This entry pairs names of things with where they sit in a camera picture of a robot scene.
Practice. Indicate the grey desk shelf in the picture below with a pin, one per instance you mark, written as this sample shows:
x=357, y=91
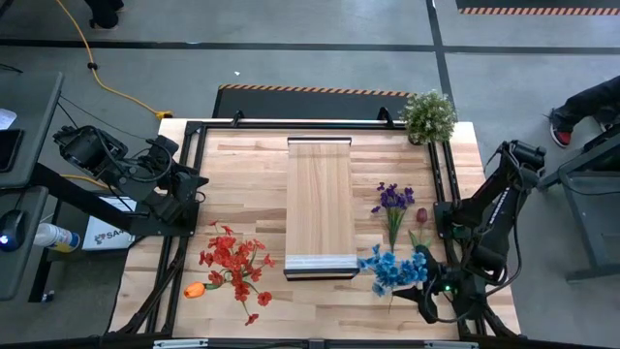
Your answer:
x=24, y=271

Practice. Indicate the grey desk top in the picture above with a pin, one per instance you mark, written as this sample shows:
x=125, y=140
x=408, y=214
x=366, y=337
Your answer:
x=34, y=145

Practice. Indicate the red black sneaker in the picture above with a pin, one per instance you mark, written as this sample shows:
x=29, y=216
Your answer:
x=561, y=136

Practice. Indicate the black table frame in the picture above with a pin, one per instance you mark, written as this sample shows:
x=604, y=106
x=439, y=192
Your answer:
x=315, y=126

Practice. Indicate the white plastic bottle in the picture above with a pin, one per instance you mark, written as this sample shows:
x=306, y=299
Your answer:
x=53, y=235

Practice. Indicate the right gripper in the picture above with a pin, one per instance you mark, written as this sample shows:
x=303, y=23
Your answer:
x=433, y=291

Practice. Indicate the white printed box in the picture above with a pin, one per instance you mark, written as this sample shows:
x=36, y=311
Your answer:
x=104, y=237

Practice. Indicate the blue flower bunch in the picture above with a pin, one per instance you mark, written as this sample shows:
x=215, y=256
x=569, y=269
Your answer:
x=392, y=271

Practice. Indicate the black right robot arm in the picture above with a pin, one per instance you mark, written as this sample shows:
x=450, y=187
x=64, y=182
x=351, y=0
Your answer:
x=504, y=203

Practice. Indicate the orange tulip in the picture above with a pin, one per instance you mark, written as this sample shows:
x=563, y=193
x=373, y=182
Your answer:
x=194, y=290

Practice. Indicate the white paper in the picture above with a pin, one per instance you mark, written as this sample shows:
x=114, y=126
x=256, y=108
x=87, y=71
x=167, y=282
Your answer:
x=6, y=119

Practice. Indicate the black tablet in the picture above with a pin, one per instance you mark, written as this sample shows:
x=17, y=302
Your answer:
x=9, y=150

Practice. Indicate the red poppy flower bunch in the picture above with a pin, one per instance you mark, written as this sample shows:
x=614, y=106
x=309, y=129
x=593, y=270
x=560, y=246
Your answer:
x=225, y=242
x=264, y=298

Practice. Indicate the grey metal desk frame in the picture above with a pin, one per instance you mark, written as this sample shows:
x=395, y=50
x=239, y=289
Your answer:
x=579, y=218

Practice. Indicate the black computer mouse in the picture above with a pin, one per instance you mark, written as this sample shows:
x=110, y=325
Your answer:
x=14, y=225

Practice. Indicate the black mat striped edge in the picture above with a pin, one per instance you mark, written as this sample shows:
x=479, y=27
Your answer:
x=533, y=5
x=310, y=104

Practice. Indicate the black slanted support beam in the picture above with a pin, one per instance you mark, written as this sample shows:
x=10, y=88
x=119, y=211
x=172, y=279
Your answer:
x=72, y=194

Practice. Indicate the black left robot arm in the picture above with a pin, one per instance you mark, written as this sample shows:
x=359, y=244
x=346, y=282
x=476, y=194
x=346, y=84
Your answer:
x=121, y=178

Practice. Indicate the person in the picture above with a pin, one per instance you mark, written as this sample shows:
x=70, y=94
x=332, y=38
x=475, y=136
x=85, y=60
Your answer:
x=588, y=102
x=104, y=14

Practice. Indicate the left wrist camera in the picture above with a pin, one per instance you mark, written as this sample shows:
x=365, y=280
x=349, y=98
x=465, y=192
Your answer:
x=162, y=150

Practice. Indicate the potted green plant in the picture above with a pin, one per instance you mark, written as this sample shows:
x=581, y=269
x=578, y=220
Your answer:
x=428, y=118

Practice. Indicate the wooden board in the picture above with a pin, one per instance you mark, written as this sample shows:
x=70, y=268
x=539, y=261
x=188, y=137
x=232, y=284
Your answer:
x=319, y=203

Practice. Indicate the purple flower bunch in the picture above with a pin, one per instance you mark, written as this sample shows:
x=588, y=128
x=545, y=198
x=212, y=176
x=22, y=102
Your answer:
x=393, y=198

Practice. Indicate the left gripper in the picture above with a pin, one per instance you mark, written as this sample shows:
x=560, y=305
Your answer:
x=157, y=181

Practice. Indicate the black desk leg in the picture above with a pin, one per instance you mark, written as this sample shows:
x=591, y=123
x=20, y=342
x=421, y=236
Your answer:
x=47, y=252

